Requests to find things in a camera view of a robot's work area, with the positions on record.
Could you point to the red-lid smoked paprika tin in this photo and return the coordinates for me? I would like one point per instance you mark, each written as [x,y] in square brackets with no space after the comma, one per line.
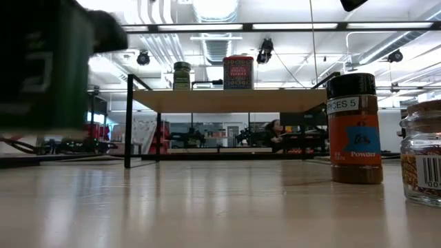
[238,74]

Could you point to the person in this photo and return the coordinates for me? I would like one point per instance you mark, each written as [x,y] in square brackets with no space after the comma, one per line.
[274,136]

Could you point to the ribbed ceiling air duct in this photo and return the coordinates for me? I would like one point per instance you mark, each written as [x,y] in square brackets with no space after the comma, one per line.
[216,51]

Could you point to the black overhead crossbar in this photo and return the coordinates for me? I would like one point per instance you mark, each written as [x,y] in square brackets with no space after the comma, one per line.
[293,25]

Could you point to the green-lid oregano glass jar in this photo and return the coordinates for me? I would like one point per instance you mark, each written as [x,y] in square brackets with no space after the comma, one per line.
[182,77]

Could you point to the dark green spice tin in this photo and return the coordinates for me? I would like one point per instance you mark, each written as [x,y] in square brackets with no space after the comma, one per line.
[72,86]

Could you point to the black ceiling track light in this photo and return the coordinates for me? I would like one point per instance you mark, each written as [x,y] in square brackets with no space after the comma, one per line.
[265,51]
[143,58]
[395,56]

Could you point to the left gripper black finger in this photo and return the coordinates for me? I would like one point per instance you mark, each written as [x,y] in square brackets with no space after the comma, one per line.
[108,34]

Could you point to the small cork-top glass jar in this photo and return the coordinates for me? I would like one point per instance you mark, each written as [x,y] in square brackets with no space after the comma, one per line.
[422,151]

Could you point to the black-lid orange spice bottle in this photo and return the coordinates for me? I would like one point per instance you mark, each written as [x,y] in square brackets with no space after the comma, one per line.
[355,137]

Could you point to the Acadia poster book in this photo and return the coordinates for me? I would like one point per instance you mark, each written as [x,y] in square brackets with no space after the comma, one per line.
[318,160]

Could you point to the black metal table frame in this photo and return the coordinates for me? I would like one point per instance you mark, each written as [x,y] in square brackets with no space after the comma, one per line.
[206,156]

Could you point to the wooden shelf with black legs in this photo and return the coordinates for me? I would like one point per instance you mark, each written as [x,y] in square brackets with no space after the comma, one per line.
[224,101]

